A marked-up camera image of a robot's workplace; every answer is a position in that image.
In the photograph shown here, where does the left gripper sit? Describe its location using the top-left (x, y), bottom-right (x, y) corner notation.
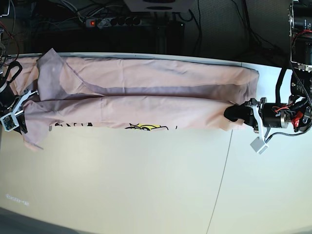
top-left (223, 97), bottom-right (312, 134)

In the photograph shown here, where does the white power strip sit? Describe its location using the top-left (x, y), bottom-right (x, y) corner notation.
top-left (85, 17), bottom-right (143, 29)

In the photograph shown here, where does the pink T-shirt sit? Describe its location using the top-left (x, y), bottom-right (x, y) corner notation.
top-left (11, 49), bottom-right (259, 149)

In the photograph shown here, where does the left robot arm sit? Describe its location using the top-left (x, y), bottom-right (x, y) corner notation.
top-left (224, 0), bottom-right (312, 136)

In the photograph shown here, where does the black power adapter box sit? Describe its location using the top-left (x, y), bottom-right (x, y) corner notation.
top-left (166, 20), bottom-right (185, 55)

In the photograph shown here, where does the white table sticker label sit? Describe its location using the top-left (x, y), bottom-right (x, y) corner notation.
top-left (5, 194), bottom-right (29, 206)

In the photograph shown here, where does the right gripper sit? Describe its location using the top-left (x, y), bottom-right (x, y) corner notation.
top-left (0, 80), bottom-right (28, 134)

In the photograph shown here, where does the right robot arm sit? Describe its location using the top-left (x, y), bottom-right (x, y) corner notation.
top-left (0, 0), bottom-right (30, 134)

